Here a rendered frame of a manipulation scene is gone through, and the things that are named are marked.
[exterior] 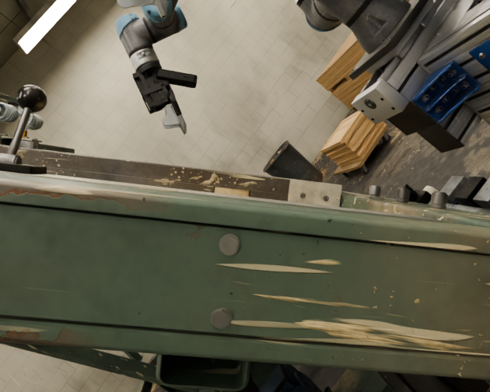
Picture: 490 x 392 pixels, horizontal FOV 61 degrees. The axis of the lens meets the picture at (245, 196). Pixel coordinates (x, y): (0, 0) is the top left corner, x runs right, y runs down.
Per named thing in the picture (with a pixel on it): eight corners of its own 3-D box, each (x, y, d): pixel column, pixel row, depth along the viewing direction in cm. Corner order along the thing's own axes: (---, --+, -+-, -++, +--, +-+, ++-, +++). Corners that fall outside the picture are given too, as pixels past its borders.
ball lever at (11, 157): (15, 164, 51) (45, 80, 57) (-17, 160, 51) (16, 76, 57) (26, 179, 55) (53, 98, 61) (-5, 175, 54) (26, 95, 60)
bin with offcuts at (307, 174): (332, 167, 524) (292, 135, 517) (309, 200, 515) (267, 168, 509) (317, 173, 574) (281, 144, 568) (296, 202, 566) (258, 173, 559)
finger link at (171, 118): (169, 140, 120) (155, 110, 119) (189, 131, 121) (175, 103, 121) (169, 138, 116) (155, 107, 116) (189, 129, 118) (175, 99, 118)
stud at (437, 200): (449, 211, 67) (451, 193, 67) (434, 209, 67) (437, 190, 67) (440, 209, 70) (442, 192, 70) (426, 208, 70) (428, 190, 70)
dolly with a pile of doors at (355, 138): (398, 131, 396) (365, 104, 392) (369, 175, 387) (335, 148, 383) (368, 144, 456) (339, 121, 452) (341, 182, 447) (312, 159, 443)
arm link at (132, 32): (136, 6, 116) (108, 20, 116) (153, 43, 116) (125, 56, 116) (143, 18, 124) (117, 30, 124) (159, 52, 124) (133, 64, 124)
